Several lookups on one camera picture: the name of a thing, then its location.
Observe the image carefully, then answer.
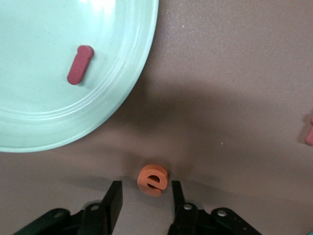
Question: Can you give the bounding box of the orange letter f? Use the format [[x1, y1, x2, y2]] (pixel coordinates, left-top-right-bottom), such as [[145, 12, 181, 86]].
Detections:
[[305, 115, 313, 147]]

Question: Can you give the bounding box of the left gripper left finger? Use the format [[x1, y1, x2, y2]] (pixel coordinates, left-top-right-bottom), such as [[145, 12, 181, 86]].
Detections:
[[14, 180, 123, 235]]

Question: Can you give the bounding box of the pale green plate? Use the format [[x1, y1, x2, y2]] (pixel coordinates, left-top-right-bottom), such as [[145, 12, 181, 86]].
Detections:
[[0, 0, 160, 154]]

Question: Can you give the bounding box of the orange letter e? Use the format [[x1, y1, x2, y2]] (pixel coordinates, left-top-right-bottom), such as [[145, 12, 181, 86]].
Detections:
[[137, 164, 169, 198]]

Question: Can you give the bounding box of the dark red letter i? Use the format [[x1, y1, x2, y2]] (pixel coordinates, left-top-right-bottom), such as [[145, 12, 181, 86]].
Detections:
[[67, 45, 95, 86]]

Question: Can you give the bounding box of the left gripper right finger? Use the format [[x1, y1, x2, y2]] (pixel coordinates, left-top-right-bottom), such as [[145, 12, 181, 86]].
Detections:
[[168, 180, 263, 235]]

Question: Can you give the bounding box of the brown table cover sheet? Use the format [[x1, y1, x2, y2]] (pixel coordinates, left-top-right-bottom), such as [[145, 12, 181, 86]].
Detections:
[[0, 0, 313, 235]]

